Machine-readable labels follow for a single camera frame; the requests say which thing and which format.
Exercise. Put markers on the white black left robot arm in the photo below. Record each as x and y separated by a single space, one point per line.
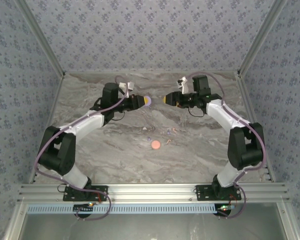
65 160

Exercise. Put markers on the purple earbud charging case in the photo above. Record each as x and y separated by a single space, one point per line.
150 102

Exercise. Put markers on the aluminium mounting rail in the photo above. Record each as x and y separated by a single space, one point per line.
150 192

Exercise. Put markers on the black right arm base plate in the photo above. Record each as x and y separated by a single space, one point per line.
205 195

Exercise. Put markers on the black controller board with LED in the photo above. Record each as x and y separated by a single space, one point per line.
83 207
225 208

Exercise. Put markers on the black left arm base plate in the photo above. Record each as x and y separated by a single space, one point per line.
72 195

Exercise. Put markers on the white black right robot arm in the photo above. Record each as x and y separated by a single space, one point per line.
240 145

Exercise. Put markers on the orange round disc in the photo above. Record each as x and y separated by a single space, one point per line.
155 144

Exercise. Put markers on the aluminium frame leg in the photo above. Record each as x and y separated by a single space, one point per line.
288 222
15 222

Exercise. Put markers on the aluminium table side rail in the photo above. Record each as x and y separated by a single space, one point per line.
247 100
55 100

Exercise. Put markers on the aluminium frame post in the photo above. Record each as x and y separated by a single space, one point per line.
262 35

